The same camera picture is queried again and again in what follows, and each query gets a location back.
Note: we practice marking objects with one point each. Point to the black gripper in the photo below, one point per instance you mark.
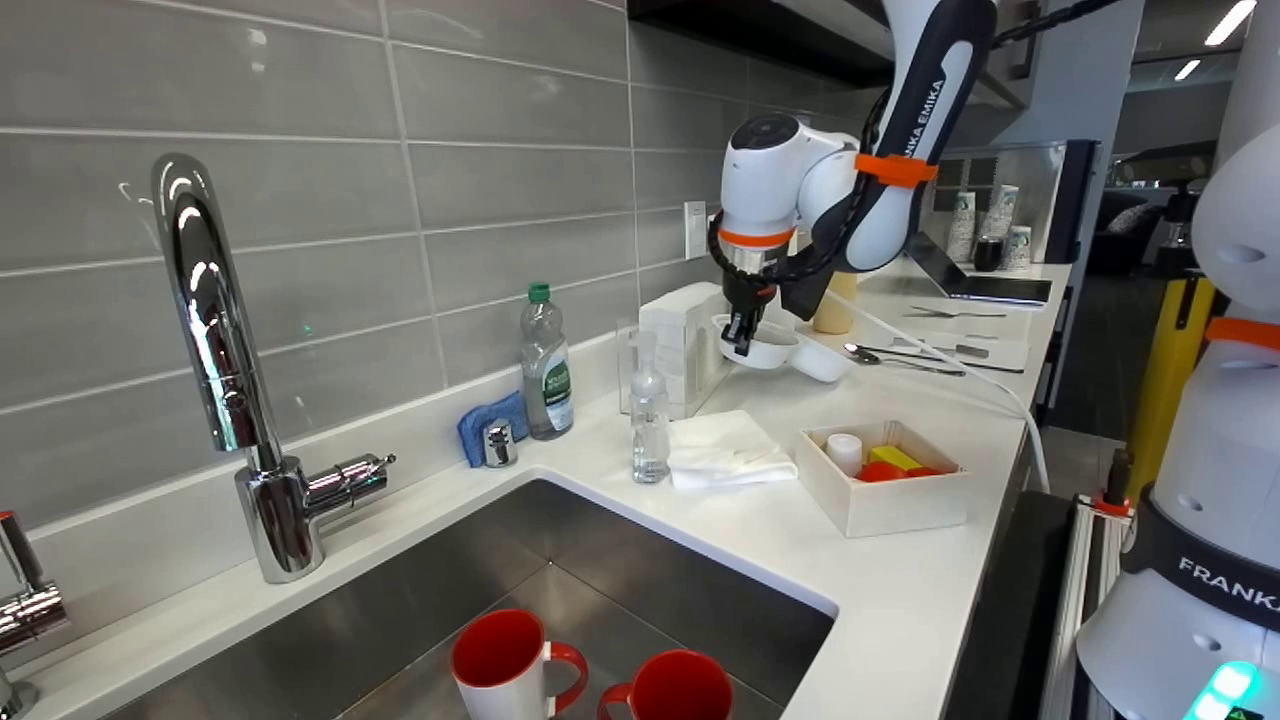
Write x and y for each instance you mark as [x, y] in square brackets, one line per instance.
[751, 290]

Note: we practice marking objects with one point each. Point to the white bowl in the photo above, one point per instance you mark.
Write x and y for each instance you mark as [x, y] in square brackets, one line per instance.
[827, 362]
[771, 352]

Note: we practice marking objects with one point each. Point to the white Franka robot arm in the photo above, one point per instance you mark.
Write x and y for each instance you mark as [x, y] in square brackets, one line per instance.
[827, 184]

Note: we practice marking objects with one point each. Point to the clear acrylic napkin holder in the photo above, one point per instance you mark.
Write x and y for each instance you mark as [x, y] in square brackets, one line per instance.
[692, 349]

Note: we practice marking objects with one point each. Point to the white cloth napkin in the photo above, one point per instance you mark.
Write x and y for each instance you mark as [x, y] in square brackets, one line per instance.
[726, 451]

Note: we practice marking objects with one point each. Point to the clear plastic water bottle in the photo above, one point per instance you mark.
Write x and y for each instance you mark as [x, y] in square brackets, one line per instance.
[651, 432]

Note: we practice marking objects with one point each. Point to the white capped toy jar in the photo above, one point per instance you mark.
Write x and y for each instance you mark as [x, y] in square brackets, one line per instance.
[845, 454]

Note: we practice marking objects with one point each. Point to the metal spoon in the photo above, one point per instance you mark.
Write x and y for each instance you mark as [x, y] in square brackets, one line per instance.
[907, 362]

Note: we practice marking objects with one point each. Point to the orange toy food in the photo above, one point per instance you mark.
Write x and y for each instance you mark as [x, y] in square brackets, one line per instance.
[882, 474]

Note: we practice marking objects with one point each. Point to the yellow toy food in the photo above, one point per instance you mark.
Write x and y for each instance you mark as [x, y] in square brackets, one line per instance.
[898, 456]

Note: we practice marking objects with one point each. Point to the green capped dish soap bottle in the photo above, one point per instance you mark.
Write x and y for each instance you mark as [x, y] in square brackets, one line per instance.
[547, 375]

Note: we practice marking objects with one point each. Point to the wooden toy box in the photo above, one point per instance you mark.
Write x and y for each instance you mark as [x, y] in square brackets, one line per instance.
[886, 503]

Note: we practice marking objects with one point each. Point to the metal utensil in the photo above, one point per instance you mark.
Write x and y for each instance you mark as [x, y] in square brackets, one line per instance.
[986, 357]

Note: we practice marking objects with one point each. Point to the stainless steel sink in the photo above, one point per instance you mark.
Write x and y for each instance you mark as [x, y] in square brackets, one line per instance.
[641, 586]

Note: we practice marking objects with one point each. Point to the red and white mug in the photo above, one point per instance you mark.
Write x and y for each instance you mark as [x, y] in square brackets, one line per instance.
[674, 689]
[503, 666]

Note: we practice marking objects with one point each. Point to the tall chrome faucet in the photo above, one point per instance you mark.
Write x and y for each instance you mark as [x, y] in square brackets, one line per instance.
[212, 346]

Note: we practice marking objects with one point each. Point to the small chrome tap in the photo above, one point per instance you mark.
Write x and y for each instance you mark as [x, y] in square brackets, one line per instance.
[24, 604]

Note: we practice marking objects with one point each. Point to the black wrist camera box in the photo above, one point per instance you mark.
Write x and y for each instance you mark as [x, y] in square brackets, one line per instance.
[802, 282]

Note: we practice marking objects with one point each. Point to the white wall outlet plate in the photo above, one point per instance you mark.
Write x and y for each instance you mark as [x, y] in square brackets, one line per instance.
[692, 230]

